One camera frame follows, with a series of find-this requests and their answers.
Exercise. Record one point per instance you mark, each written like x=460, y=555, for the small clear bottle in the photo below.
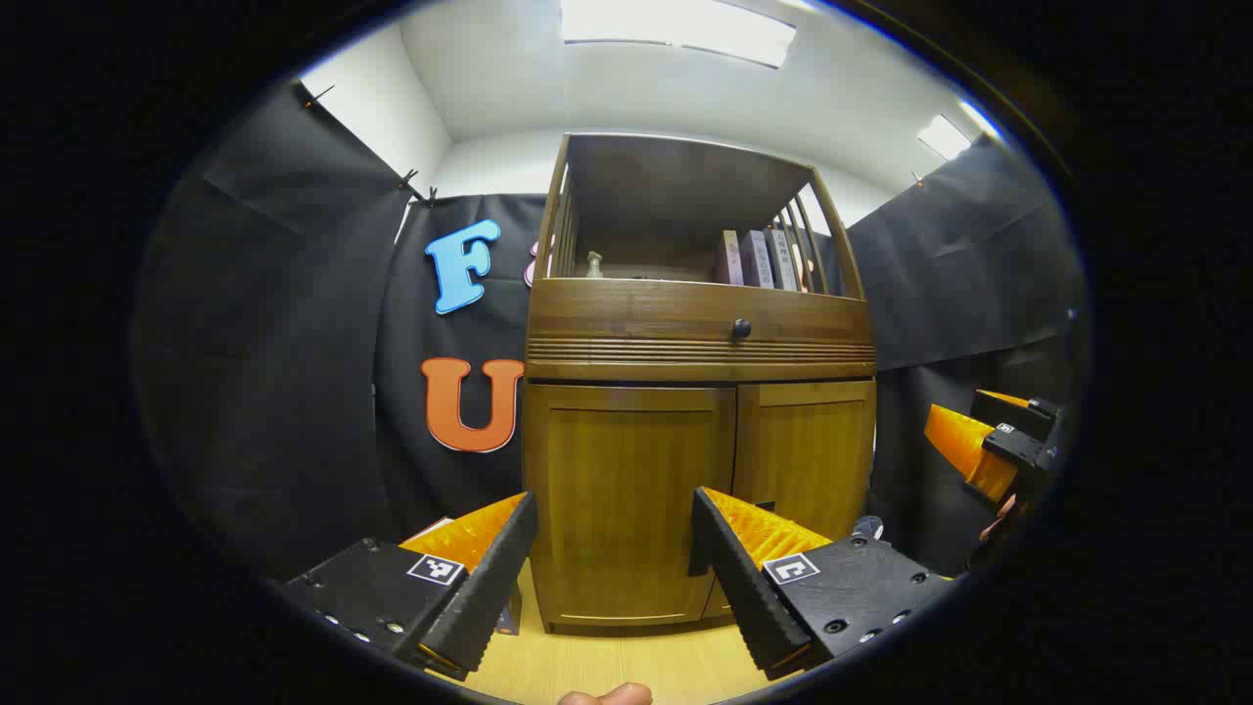
x=594, y=266

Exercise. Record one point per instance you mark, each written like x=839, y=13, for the wooden double-door shoe cabinet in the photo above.
x=685, y=196

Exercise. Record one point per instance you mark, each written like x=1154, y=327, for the small ceiling light panel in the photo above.
x=944, y=137

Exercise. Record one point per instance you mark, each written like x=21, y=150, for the black backdrop cloth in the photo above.
x=274, y=343

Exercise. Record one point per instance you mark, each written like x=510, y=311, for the wooden shoe cabinet door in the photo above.
x=617, y=490
x=812, y=450

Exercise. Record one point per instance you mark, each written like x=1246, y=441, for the black round knob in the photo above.
x=741, y=329

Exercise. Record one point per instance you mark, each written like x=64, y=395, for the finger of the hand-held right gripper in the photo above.
x=1023, y=413
x=964, y=441

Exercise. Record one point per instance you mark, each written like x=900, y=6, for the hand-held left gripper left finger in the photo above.
x=489, y=587

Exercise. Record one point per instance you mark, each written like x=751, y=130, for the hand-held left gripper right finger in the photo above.
x=734, y=587

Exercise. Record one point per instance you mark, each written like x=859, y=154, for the pink upright book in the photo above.
x=730, y=259

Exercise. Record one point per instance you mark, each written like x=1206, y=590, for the grey upright book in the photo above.
x=756, y=259

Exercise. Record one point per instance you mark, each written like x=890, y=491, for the blue book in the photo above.
x=510, y=615

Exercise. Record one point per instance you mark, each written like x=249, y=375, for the wooden drawer front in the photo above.
x=636, y=313

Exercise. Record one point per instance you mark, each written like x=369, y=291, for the large ceiling light panel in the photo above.
x=675, y=27

